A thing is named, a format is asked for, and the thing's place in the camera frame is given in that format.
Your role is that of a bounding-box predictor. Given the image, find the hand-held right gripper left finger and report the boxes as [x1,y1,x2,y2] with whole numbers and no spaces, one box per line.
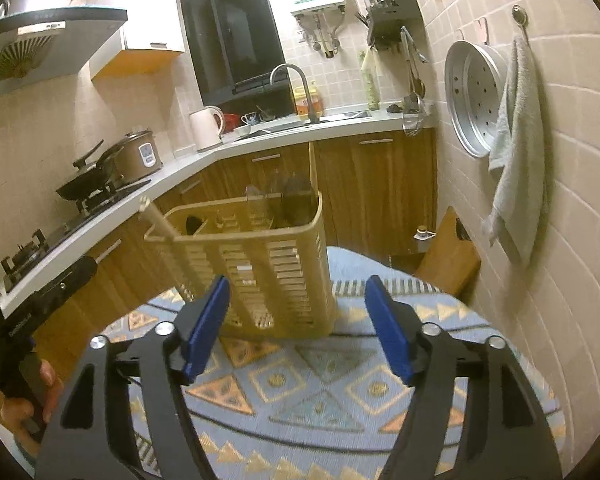
[35,274,231,480]

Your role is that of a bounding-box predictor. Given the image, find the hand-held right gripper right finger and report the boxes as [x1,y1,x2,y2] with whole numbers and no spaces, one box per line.
[364,274,563,480]

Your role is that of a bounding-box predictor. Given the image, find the beige plastic utensil basket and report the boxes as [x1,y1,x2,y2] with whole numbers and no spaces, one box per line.
[145,191,340,338]

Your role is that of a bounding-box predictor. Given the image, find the wooden chopstick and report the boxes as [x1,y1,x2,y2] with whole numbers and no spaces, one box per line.
[138,196,193,303]
[307,142,317,201]

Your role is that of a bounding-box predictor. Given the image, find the black plastic ladle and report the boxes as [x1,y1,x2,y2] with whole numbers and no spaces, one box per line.
[280,172,315,228]

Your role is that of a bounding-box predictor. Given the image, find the blue patterned tablecloth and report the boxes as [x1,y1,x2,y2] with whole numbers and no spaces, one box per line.
[97,246,568,480]

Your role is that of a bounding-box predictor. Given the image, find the wooden cutting board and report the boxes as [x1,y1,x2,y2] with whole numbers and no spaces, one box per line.
[412,206,482,298]

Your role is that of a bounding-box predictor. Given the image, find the small clear bottle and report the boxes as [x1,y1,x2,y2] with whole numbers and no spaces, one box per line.
[412,226,438,256]

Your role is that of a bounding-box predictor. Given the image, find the black gas stove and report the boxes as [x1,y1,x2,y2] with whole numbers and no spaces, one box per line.
[0,180,153,296]

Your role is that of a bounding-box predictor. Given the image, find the wooden base cabinets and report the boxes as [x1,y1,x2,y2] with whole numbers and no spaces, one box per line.
[30,127,438,381]

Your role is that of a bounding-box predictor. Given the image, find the white kitchen countertop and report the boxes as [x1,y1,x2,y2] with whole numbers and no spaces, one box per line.
[0,107,438,321]

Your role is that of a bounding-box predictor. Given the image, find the black frying pan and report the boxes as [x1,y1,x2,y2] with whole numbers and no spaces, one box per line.
[56,140,126,200]

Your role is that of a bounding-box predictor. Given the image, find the brown rice cooker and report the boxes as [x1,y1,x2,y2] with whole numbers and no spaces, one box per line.
[115,130,163,183]

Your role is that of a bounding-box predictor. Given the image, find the white electric kettle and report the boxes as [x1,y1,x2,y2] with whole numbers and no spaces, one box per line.
[189,106,226,153]

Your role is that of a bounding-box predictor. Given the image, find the glass pot lid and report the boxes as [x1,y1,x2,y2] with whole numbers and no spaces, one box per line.
[402,92,426,137]

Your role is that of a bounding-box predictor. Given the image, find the steel kitchen sink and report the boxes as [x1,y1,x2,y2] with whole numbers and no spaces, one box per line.
[235,110,373,141]

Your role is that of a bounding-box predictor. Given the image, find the pale green hanging towel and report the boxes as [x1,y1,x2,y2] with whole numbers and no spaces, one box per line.
[481,35,548,267]

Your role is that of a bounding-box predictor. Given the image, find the yellow oil bottle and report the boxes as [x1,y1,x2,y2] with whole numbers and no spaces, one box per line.
[292,85,325,117]

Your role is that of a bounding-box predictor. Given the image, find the green bottle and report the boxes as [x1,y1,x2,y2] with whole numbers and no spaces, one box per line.
[360,50,381,111]

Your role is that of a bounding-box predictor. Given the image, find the round metal steamer tray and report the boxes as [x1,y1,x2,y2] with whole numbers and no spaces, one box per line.
[444,40,511,158]

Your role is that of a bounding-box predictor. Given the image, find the metal kitchen faucet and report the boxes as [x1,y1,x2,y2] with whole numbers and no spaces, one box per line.
[269,63,321,125]

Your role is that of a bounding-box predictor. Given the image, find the hanging metal ladle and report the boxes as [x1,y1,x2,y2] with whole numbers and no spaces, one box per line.
[400,27,428,102]

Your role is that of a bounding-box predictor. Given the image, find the dark window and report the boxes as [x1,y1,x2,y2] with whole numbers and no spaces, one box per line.
[180,0,287,106]

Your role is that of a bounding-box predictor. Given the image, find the range hood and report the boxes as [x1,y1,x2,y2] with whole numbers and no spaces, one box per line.
[0,0,129,106]

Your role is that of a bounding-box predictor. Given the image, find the grey wall rack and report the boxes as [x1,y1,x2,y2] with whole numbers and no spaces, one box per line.
[367,0,423,53]

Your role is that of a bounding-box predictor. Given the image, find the white wall cabinet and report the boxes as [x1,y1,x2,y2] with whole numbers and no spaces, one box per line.
[87,0,187,81]

